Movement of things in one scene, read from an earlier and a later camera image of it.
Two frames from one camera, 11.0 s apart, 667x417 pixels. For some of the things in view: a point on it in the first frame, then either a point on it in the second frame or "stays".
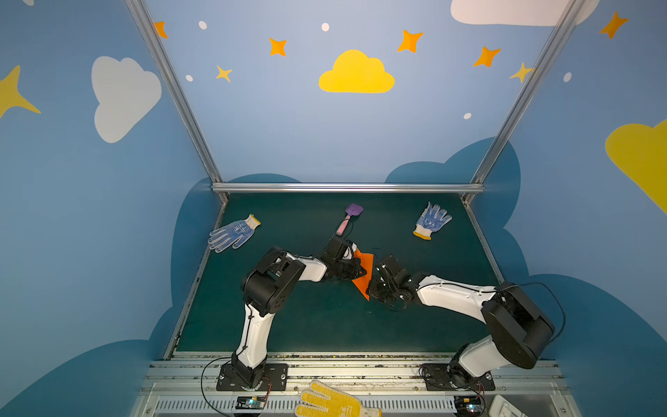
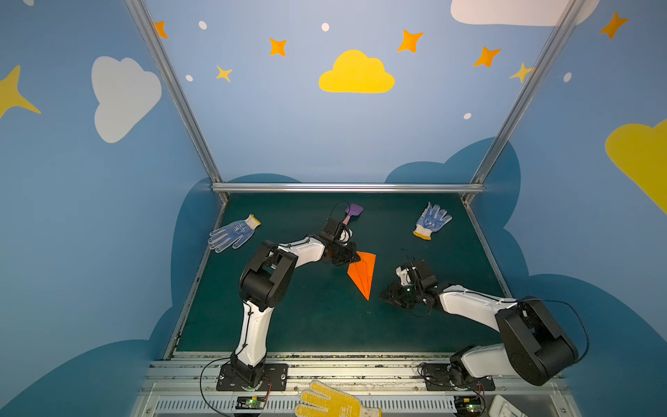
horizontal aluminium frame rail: x=346 y=188 stays
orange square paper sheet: x=363 y=281 stays
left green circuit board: x=250 y=402 stays
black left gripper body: x=346 y=259 → x=346 y=253
